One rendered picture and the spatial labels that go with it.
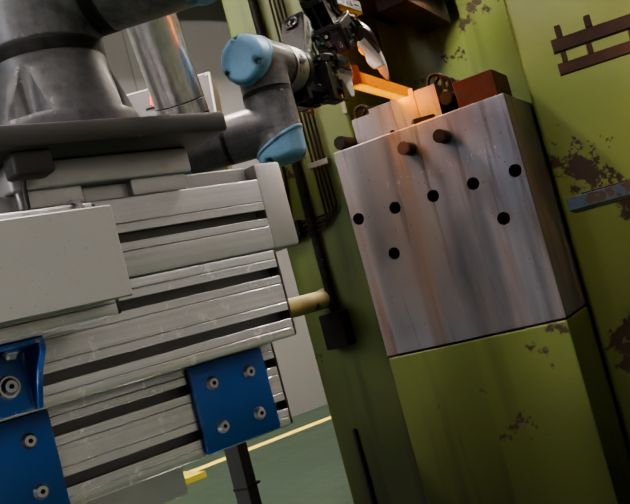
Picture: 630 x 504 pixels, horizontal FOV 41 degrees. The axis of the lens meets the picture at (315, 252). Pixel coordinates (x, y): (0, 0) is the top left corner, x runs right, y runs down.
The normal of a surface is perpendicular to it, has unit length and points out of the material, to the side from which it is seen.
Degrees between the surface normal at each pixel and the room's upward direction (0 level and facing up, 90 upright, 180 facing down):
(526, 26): 90
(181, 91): 109
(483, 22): 90
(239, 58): 89
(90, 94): 73
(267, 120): 89
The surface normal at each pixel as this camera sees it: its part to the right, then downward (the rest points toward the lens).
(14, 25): -0.09, -0.04
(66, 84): 0.30, -0.44
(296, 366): 0.61, -0.21
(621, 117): -0.47, 0.07
